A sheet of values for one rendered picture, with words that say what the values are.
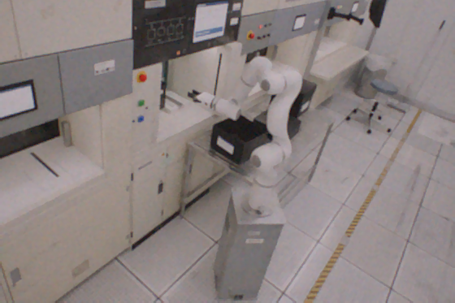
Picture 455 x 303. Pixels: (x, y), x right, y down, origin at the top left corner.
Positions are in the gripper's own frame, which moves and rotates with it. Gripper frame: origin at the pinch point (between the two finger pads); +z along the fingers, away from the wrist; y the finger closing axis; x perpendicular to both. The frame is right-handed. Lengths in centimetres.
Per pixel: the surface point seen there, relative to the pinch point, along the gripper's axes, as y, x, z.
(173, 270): -32, -119, -21
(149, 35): -27.1, 37.4, 11.0
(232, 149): 11.4, -33.9, -28.0
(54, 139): -53, -34, 58
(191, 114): 25.8, -31.9, 15.3
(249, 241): -26, -59, -65
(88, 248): -69, -85, 16
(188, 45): 1.3, 27.4, 7.6
